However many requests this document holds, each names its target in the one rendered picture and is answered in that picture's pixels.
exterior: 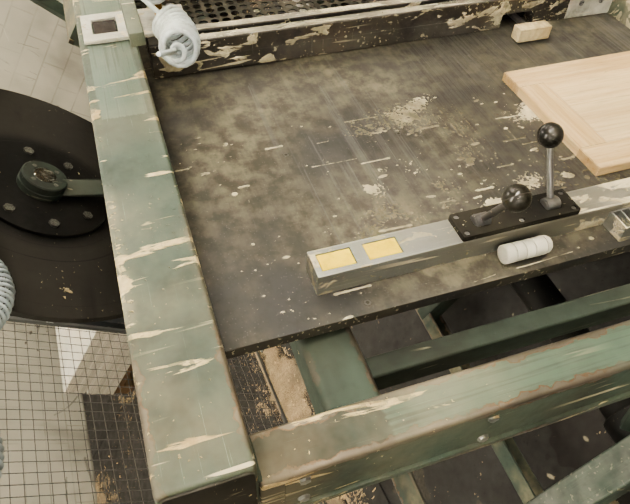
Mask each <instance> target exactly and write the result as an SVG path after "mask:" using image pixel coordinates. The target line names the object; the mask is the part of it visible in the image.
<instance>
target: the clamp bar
mask: <svg viewBox="0 0 630 504"><path fill-rule="evenodd" d="M612 1H613V0H387V1H379V2H372V3H364V4H356V5H348V6H340V7H332V8H325V9H317V10H309V11H301V12H293V13H285V14H278V15H270V16H262V17H254V18H246V19H238V20H231V21H223V22H215V23H207V24H199V25H195V26H196V28H197V30H198V33H199V36H200V41H201V47H200V54H199V56H198V58H197V60H196V61H195V63H194V64H193V65H191V66H189V67H187V68H176V67H174V66H172V65H169V64H168V63H167V62H166V61H165V60H164V59H163V58H162V57H157V55H156V53H157V52H158V51H159V49H158V45H159V41H158V39H157V38H156V37H155V35H154V33H153V31H152V22H153V19H154V17H155V15H156V13H155V12H154V11H153V10H152V9H150V8H143V9H137V11H138V14H139V18H140V21H141V24H142V28H143V31H144V35H145V38H146V43H147V50H148V55H149V61H150V65H151V68H152V72H153V75H154V78H155V79H158V78H165V77H172V76H178V75H185V74H192V73H199V72H205V71H212V70H219V69H226V68H233V67H239V66H246V65H253V64H260V63H267V62H273V61H280V60H287V59H294V58H301V57H307V56H314V55H321V54H328V53H335V52H341V51H348V50H355V49H362V48H369V47H375V46H382V45H389V44H396V43H403V42H409V41H416V40H423V39H430V38H437V37H443V36H450V35H457V34H464V33H471V32H477V31H484V30H491V29H498V28H499V27H500V23H501V20H504V19H511V18H510V17H509V16H508V15H507V14H513V13H516V14H517V15H518V16H520V17H524V18H526V19H527V20H528V21H529V22H535V21H542V20H546V21H551V20H558V19H567V18H574V17H581V16H587V15H594V14H601V13H607V12H608V10H609V8H610V5H611V3H612ZM113 19H114V21H116V24H117V28H118V31H117V32H109V33H101V34H93V29H92V22H97V21H105V20H113ZM80 21H81V27H82V33H83V38H84V44H85V45H91V44H101V43H108V42H116V41H122V40H129V36H128V33H127V29H126V25H125V21H124V18H123V14H122V11H118V12H107V13H99V14H90V15H84V16H80Z"/></svg>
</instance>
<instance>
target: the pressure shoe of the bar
mask: <svg viewBox="0 0 630 504"><path fill-rule="evenodd" d="M551 29H552V25H550V24H549V23H548V22H547V21H546V20H542V21H535V22H529V23H522V24H515V25H514V28H513V31H512V35H511V37H512V38H513V39H514V40H515V41H516V42H517V43H521V42H527V41H534V40H540V39H547V38H548V37H549V34H550V31H551Z"/></svg>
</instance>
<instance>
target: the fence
mask: <svg viewBox="0 0 630 504"><path fill-rule="evenodd" d="M566 193H567V194H568V195H569V196H570V197H571V198H572V200H573V201H574V202H575V203H576V204H577V205H578V206H579V207H580V209H581V210H580V212H579V214H577V215H573V216H569V217H565V218H561V219H557V220H552V221H548V222H544V223H540V224H536V225H532V226H528V227H524V228H520V229H515V230H511V231H507V232H503V233H499V234H495V235H491V236H487V237H483V238H478V239H474V240H470V241H466V242H463V241H462V240H461V238H460V237H459V235H458V234H457V232H456V231H455V229H454V228H453V227H452V225H451V224H450V222H449V221H448V220H443V221H439V222H435V223H430V224H426V225H422V226H417V227H413V228H409V229H404V230H400V231H396V232H391V233H387V234H383V235H378V236H374V237H370V238H365V239H361V240H357V241H352V242H348V243H344V244H340V245H335V246H331V247H327V248H322V249H318V250H314V251H309V252H307V265H306V271H307V273H308V275H309V278H310V280H311V282H312V285H313V287H314V289H315V291H316V294H317V295H322V294H326V293H330V292H334V291H338V290H342V289H346V288H350V287H354V286H358V285H362V284H366V283H370V282H374V281H378V280H382V279H386V278H390V277H394V276H398V275H402V274H406V273H410V272H414V271H418V270H422V269H426V268H430V267H434V266H438V265H442V264H446V263H450V262H454V261H458V260H462V259H466V258H470V257H474V256H478V255H482V254H486V253H490V252H494V251H497V249H498V247H499V246H500V245H503V244H507V243H511V242H515V241H519V240H523V239H527V238H531V237H535V236H539V235H541V236H542V235H546V236H548V237H554V236H558V235H561V234H565V233H569V232H573V231H577V230H581V229H585V228H589V227H593V226H597V225H601V224H603V223H604V222H605V220H606V218H607V216H608V215H609V213H610V212H611V211H615V210H619V209H623V208H627V207H630V177H629V178H625V179H621V180H616V181H612V182H608V183H603V184H599V185H595V186H590V187H586V188H582V189H577V190H573V191H569V192H566ZM390 238H395V240H396V241H397V243H398V245H399V247H400V248H401V250H402V252H401V253H397V254H393V255H388V256H384V257H380V258H376V259H372V260H370V259H369V257H368V255H367V253H366V251H365V249H364V248H363V245H364V244H368V243H373V242H377V241H381V240H386V239H390ZM347 248H349V249H350V251H351V253H352V255H353V257H354V259H355V261H356V263H355V264H351V265H347V266H343V267H339V268H335V269H330V270H326V271H322V269H321V267H320V265H319V262H318V260H317V258H316V256H317V255H321V254H326V253H330V252H334V251H338V250H343V249H347Z"/></svg>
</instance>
